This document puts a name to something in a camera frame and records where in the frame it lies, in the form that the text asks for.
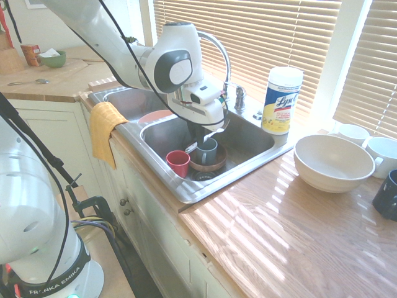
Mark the chrome sink sprayer cap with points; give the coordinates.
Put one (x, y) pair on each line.
(258, 115)

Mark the small green plant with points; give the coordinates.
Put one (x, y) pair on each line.
(130, 39)

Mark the red plastic cup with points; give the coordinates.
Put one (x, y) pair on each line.
(178, 164)

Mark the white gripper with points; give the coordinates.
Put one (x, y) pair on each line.
(201, 116)

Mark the chrome gooseneck faucet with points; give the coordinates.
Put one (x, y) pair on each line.
(224, 59)

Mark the green bowl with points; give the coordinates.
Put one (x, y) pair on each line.
(54, 61)

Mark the beige window blind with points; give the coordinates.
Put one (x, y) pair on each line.
(263, 37)
(372, 77)

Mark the yellow dish cloth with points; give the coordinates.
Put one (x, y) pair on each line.
(104, 130)

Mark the grey mug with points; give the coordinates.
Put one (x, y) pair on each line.
(208, 153)

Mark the large white bowl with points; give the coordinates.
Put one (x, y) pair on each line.
(332, 167)

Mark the stainless steel double sink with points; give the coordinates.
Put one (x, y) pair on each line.
(248, 139)

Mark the white ceramic mug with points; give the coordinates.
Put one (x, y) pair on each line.
(384, 155)
(353, 133)

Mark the silver spoon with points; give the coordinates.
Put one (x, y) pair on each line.
(40, 81)

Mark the sink drain strainer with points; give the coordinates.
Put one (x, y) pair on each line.
(204, 176)

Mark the brass cabinet knob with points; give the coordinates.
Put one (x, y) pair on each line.
(123, 202)
(127, 212)

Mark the brown wooden bowl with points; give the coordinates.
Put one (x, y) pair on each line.
(220, 159)

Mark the wooden knife block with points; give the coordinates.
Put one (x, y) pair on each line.
(9, 59)

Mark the Lysol wipes canister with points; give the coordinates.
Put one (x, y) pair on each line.
(280, 102)

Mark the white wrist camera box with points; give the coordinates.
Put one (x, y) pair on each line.
(204, 94)

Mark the black clamp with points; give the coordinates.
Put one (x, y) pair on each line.
(93, 205)

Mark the orange box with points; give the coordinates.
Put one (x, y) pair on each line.
(30, 55)

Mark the white kitchen cabinet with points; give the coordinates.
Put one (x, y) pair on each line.
(155, 236)

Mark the silver metal fork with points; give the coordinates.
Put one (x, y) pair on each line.
(214, 133)

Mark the dark blue mug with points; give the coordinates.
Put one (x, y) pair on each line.
(387, 198)

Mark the pink bowl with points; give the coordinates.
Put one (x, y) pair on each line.
(153, 116)

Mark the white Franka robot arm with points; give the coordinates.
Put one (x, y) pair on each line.
(124, 56)

